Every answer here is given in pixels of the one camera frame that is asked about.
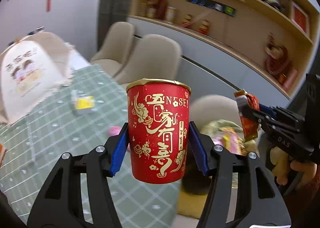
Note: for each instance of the middle beige chair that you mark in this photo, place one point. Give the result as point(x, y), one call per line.
point(154, 57)

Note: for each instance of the black power strip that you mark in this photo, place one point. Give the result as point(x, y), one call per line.
point(217, 6)

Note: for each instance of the framed red picture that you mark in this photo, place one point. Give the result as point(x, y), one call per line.
point(299, 17)

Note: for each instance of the green checked tablecloth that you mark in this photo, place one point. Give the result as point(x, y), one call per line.
point(35, 143)

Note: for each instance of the pink box on shelf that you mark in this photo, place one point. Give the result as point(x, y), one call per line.
point(290, 79)

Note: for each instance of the right hand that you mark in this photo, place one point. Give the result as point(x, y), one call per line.
point(283, 165)

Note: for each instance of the beige chair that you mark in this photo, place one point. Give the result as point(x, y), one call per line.
point(154, 57)
point(115, 49)
point(212, 108)

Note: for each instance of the near beige chair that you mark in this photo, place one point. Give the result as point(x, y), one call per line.
point(212, 108)

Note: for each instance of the large red lucky bag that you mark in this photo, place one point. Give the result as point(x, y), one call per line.
point(277, 63)

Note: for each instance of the white food cover tent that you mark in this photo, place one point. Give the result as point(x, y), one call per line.
point(32, 69)

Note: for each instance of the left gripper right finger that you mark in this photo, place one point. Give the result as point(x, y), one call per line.
point(242, 193)

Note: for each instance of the red figurine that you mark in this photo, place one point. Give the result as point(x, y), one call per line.
point(186, 22)
point(204, 27)

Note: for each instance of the wooden wall shelf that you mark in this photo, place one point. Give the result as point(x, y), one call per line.
point(263, 46)

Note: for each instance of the yellow trash bag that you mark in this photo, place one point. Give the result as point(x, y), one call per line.
point(195, 186)

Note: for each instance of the white yellow toy box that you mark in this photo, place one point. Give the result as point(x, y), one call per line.
point(82, 104)

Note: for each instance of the red figurine right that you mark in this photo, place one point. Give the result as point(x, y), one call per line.
point(204, 27)

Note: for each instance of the grey cabinet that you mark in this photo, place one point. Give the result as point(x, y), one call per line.
point(210, 70)

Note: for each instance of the far beige chair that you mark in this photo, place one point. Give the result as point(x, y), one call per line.
point(115, 49)

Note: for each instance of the red paper cup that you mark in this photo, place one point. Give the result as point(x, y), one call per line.
point(158, 121)

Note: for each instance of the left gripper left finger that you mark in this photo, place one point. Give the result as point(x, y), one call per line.
point(59, 201)

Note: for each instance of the red figurine left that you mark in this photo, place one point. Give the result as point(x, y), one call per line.
point(186, 22)

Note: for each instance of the pink caterpillar toy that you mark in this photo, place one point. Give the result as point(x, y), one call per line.
point(114, 130)

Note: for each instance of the red foil snack bag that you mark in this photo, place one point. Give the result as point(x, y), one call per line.
point(246, 102)

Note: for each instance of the red gift bag doll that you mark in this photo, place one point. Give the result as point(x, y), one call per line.
point(156, 9)

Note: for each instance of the paper cup on shelf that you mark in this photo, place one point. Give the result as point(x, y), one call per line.
point(170, 14)

